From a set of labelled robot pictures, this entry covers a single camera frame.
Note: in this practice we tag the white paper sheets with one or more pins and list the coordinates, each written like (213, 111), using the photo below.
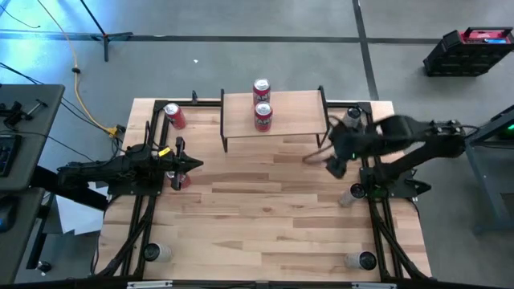
(76, 216)

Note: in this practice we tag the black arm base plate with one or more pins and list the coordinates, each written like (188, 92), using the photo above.
(395, 192)
(136, 191)

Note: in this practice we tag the black tripod stand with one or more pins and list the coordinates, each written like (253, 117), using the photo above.
(106, 50)

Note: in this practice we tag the silver metal bracket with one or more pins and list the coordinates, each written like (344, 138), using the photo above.
(373, 286)
(148, 284)

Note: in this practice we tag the black keyboard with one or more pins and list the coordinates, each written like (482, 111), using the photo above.
(8, 154)

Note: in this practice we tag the yellow label tag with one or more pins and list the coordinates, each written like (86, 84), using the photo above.
(164, 151)

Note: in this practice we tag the small black clamp knob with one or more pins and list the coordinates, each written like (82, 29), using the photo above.
(194, 96)

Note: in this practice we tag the grey metal side table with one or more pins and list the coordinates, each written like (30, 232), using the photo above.
(482, 178)

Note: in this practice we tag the black caster wheel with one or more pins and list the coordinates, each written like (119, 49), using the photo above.
(44, 267)

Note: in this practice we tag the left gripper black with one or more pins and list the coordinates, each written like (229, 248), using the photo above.
(176, 162)

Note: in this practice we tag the black and red tool case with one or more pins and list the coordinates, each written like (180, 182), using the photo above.
(454, 60)

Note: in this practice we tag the black computer mouse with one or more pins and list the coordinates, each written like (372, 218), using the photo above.
(7, 214)

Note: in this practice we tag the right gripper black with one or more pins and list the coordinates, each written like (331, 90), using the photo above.
(347, 142)

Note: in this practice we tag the wooden shelf black metal legs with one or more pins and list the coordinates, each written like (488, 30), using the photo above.
(297, 116)

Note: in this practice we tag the device with green light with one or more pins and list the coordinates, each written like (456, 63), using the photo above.
(509, 130)

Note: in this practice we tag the yellow and black plug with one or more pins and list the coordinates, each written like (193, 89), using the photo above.
(113, 131)

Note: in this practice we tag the silver Celsius slim can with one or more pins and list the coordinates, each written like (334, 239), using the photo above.
(357, 261)
(160, 253)
(349, 197)
(352, 115)

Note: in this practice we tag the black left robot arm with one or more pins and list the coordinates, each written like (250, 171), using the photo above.
(100, 170)

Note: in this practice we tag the grey desk with mouse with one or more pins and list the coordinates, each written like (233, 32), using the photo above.
(20, 249)

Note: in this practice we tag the grey desk with keyboard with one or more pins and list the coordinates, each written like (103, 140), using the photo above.
(36, 152)

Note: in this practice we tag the black diagonal support beam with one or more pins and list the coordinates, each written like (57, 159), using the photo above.
(76, 197)

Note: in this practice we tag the red Fanta soda can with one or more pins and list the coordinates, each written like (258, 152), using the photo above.
(176, 118)
(263, 120)
(261, 94)
(187, 181)

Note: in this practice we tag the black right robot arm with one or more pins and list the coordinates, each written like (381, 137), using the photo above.
(421, 132)

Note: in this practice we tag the black clamp tool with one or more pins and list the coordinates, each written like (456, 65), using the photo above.
(16, 112)

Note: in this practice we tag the black aluminium table frame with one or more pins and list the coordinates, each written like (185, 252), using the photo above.
(209, 103)

